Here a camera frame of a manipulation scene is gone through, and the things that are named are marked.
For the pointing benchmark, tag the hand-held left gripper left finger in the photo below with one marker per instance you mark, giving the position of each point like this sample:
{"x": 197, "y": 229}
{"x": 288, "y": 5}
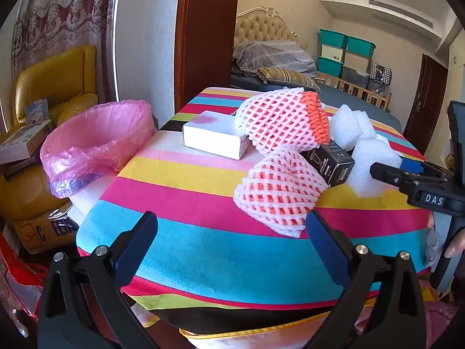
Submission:
{"x": 134, "y": 252}

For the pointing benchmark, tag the white foam chunk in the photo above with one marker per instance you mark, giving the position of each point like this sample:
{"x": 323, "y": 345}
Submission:
{"x": 367, "y": 152}

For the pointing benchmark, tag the brown room door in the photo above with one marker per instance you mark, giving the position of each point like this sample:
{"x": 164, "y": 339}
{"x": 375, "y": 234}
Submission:
{"x": 425, "y": 105}

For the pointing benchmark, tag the flat white game box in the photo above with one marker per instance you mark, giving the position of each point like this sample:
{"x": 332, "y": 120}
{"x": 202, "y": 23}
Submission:
{"x": 25, "y": 140}

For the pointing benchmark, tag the brown cardboard box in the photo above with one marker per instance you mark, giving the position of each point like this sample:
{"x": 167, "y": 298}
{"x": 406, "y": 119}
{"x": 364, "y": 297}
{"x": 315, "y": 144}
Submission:
{"x": 36, "y": 232}

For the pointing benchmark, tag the red shopping bag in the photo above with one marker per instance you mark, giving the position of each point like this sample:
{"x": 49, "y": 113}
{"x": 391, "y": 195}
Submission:
{"x": 14, "y": 261}

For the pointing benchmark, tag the grey bedding in plastic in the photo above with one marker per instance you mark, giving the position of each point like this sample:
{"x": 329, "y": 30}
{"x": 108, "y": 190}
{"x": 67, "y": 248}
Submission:
{"x": 276, "y": 56}

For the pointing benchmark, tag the yellow leather armchair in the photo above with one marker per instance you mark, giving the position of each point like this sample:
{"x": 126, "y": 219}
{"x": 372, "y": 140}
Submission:
{"x": 54, "y": 76}

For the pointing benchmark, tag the black printed carton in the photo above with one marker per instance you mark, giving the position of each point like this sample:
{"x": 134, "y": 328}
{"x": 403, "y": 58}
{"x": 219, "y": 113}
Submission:
{"x": 334, "y": 167}

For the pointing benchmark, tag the striped pillow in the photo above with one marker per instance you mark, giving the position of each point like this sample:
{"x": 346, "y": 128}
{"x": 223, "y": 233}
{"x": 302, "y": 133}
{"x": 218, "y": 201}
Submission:
{"x": 287, "y": 76}

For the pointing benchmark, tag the blue bed mattress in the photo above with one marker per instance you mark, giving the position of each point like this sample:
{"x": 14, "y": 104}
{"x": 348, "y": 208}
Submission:
{"x": 348, "y": 98}

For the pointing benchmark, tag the rear pink foam net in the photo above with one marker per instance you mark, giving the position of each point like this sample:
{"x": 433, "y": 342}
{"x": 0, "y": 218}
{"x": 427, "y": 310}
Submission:
{"x": 276, "y": 116}

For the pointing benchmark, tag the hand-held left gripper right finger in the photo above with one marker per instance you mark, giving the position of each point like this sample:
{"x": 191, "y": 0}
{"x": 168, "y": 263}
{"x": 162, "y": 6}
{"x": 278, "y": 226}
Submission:
{"x": 324, "y": 249}

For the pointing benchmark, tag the small upright picture box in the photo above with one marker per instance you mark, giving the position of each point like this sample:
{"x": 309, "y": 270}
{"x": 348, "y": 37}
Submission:
{"x": 37, "y": 109}

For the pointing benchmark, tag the pink bag lined trash bin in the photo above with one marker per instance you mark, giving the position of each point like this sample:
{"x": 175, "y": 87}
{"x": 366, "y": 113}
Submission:
{"x": 72, "y": 145}

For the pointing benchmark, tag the white foam block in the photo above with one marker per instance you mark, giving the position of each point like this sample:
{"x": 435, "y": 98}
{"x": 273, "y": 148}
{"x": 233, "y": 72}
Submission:
{"x": 352, "y": 123}

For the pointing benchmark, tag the pink quilted clothing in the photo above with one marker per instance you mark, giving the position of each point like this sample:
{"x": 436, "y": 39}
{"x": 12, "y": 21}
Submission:
{"x": 443, "y": 320}

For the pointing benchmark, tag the colourful striped tablecloth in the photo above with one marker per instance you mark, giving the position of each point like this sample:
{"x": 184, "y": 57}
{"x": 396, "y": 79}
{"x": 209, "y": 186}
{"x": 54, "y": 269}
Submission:
{"x": 218, "y": 232}

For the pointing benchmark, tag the brown wooden door frame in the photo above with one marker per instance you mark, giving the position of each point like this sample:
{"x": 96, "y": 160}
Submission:
{"x": 207, "y": 25}

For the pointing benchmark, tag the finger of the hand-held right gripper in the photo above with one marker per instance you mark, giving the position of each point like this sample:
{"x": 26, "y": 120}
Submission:
{"x": 412, "y": 164}
{"x": 390, "y": 178}

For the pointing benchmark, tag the wooden bed rail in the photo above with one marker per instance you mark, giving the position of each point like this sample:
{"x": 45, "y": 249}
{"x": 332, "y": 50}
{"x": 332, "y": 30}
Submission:
{"x": 348, "y": 83}

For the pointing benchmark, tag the checkered bag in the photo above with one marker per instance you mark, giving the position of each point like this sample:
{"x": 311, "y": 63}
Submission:
{"x": 380, "y": 71}

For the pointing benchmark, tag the tufted beige headboard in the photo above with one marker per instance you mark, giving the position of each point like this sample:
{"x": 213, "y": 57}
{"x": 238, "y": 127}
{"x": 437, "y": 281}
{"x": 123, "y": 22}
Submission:
{"x": 261, "y": 25}

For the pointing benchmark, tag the pink lace curtain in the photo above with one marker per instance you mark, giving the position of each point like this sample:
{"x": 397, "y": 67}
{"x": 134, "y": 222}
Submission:
{"x": 65, "y": 7}

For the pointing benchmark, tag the small pink foam net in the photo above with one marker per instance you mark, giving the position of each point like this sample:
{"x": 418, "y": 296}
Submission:
{"x": 279, "y": 192}

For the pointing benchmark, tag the person's right hand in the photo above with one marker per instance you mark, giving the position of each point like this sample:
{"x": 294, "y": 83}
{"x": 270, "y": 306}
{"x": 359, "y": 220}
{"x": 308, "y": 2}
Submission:
{"x": 456, "y": 245}

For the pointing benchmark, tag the stack of storage boxes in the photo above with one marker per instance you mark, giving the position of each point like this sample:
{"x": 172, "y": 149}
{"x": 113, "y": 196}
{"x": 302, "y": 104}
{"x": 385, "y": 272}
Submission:
{"x": 330, "y": 66}

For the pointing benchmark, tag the white cardboard box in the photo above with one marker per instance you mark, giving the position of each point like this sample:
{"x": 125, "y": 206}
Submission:
{"x": 214, "y": 136}

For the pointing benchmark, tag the ceiling air vent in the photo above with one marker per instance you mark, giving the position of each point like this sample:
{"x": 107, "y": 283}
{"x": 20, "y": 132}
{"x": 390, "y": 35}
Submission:
{"x": 399, "y": 11}

